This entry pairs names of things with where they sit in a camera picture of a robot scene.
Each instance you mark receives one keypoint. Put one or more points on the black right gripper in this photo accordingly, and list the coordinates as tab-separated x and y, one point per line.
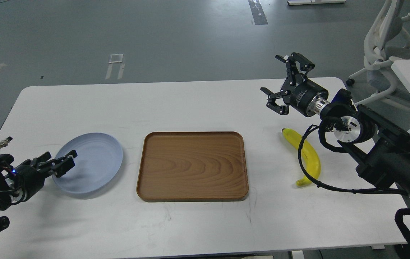
303	97

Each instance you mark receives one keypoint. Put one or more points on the yellow banana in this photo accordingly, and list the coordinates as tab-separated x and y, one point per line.
309	156

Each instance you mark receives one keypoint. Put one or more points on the light blue plate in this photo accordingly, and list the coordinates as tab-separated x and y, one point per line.
99	158

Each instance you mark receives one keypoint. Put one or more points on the white office chair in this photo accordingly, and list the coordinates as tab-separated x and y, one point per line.
386	42

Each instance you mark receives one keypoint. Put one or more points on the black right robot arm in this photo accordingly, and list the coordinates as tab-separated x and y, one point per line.
380	148

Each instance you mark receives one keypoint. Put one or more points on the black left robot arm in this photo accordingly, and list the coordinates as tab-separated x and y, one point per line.
7	183

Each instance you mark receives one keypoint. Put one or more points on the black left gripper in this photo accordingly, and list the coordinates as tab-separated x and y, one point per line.
31	174

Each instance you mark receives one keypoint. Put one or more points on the brown wooden tray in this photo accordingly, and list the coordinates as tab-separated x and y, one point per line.
193	167

